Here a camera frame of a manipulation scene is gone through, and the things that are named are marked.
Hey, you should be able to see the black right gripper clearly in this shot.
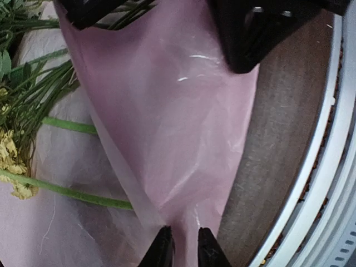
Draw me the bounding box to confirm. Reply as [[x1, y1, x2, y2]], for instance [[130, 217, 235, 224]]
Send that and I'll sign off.
[[60, 1, 350, 74]]

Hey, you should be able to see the pink wrapping paper sheet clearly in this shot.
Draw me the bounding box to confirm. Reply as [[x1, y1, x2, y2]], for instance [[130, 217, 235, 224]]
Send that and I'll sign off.
[[1, 1, 258, 266]]

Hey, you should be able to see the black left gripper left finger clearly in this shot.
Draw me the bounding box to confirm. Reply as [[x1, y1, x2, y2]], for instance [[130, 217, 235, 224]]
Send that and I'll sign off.
[[138, 226, 175, 267]]

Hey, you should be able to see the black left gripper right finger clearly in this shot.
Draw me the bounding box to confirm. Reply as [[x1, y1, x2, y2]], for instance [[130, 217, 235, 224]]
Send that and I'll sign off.
[[197, 228, 231, 267]]

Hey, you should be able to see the aluminium front rail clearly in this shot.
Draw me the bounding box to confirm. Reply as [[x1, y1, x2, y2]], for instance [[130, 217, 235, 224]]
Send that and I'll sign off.
[[251, 3, 355, 266]]

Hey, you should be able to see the yellow fake flower sprig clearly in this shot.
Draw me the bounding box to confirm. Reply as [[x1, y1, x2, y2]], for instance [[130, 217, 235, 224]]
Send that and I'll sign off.
[[1, 60, 78, 200]]

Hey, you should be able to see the pink fake flower stem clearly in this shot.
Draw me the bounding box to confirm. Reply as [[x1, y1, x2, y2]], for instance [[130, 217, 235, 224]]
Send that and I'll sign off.
[[42, 117, 97, 135]]

